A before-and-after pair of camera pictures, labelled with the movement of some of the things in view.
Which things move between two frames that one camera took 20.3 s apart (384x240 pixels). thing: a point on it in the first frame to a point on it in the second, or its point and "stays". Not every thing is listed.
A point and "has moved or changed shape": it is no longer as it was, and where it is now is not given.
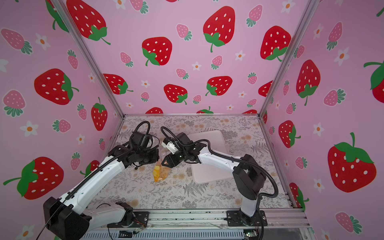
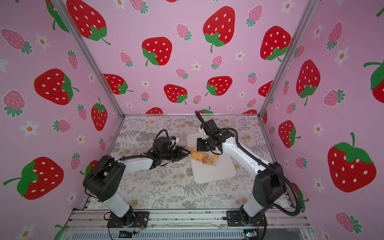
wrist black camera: x=139 y=139 to x=161 y=143
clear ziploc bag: x=161 y=172 has moved or changed shape
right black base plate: x=237 y=218 stays
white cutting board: x=202 y=173 stays
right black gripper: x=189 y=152 to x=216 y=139
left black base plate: x=140 y=220 stays
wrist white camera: x=166 y=143 to x=204 y=135
